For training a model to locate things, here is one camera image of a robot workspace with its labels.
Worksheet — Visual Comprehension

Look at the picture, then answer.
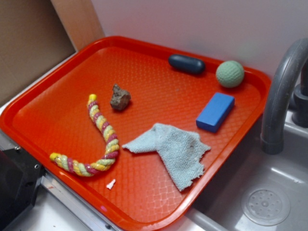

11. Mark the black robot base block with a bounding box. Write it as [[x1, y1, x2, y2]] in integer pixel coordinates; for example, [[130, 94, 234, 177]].
[[0, 148, 44, 231]]

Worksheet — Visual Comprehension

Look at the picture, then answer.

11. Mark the light blue cloth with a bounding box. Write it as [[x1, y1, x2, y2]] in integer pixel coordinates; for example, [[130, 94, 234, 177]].
[[122, 123, 211, 192]]

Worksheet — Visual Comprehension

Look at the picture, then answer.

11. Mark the red plastic tray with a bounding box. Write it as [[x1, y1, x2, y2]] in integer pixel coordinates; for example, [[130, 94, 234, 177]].
[[0, 37, 271, 231]]

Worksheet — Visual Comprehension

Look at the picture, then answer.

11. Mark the brown rock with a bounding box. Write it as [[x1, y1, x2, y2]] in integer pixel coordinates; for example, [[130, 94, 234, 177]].
[[110, 84, 131, 111]]

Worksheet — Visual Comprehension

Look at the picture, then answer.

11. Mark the blue rectangular block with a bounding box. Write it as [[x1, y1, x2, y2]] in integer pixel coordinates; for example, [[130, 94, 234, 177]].
[[196, 92, 235, 133]]

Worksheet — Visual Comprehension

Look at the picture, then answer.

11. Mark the dark blue oval capsule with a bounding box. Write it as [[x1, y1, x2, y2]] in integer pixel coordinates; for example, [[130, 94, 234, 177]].
[[168, 54, 205, 75]]

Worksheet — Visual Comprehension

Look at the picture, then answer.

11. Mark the small white scrap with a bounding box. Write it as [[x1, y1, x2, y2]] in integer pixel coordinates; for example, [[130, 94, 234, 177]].
[[106, 179, 116, 190]]

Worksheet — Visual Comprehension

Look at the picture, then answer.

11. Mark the green textured ball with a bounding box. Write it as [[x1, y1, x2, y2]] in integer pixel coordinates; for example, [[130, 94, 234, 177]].
[[216, 61, 244, 88]]

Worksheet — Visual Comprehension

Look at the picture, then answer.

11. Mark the grey toy sink basin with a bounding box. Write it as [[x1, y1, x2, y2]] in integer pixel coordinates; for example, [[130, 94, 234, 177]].
[[186, 109, 308, 231]]

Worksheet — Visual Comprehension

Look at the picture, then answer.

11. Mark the grey curved faucet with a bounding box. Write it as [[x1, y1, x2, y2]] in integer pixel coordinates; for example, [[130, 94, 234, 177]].
[[260, 38, 308, 154]]

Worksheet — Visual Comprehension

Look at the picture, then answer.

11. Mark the brown cardboard panel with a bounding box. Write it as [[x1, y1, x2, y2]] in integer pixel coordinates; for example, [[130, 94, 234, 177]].
[[0, 0, 105, 107]]

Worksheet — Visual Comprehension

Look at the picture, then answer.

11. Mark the multicolour twisted rope toy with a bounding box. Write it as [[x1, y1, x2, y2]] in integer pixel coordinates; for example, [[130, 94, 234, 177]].
[[50, 94, 120, 177]]

